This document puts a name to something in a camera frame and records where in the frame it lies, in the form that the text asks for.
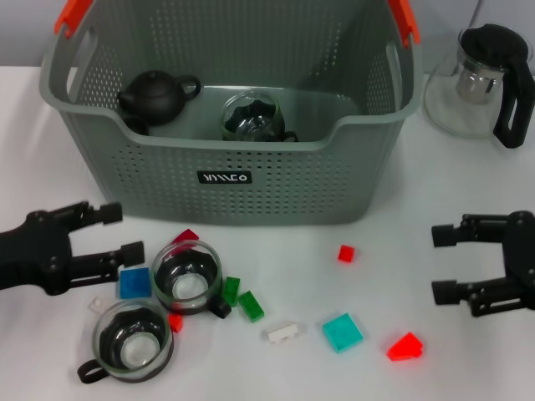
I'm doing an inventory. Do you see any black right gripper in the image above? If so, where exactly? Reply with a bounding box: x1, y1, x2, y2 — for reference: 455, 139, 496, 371
431, 210, 535, 317

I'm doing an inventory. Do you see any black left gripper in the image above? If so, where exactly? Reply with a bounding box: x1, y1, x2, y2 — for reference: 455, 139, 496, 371
0, 200, 146, 297

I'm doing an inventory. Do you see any blue square building brick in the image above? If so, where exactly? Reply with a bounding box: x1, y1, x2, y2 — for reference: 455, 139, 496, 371
120, 266, 152, 300

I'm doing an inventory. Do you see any glass teacup with black holder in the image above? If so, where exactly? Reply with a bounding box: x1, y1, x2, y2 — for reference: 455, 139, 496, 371
76, 298, 175, 384
150, 240, 233, 321
220, 89, 300, 143

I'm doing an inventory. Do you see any grey perforated storage basket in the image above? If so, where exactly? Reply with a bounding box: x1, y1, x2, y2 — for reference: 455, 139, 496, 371
39, 0, 423, 226

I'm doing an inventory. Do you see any dark red curved brick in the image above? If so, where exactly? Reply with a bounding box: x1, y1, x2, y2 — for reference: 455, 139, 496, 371
173, 228, 201, 251

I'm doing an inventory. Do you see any red sloped roof brick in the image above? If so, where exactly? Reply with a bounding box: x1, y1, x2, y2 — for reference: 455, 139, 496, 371
386, 332, 424, 362

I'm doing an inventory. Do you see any green rectangular building brick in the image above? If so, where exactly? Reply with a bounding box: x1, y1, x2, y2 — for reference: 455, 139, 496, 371
237, 291, 267, 323
221, 277, 242, 308

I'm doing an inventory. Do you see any black clay teapot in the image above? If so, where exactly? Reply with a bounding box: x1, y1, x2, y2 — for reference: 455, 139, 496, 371
116, 69, 202, 125

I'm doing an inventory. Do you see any teal square building plate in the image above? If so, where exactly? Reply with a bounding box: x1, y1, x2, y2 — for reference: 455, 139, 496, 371
321, 312, 364, 355

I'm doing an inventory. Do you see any white rectangular building brick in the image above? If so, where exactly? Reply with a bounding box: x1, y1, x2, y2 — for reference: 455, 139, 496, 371
263, 320, 302, 344

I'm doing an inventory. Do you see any glass pitcher with black handle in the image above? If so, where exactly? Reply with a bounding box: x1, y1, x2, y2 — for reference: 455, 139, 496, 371
424, 23, 535, 150

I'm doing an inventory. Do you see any orange basket handle clip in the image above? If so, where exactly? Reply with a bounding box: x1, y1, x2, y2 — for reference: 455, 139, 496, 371
388, 0, 421, 47
54, 0, 94, 38

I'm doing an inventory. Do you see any thin grey background cable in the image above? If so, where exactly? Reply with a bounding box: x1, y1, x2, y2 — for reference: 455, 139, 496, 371
467, 0, 486, 30

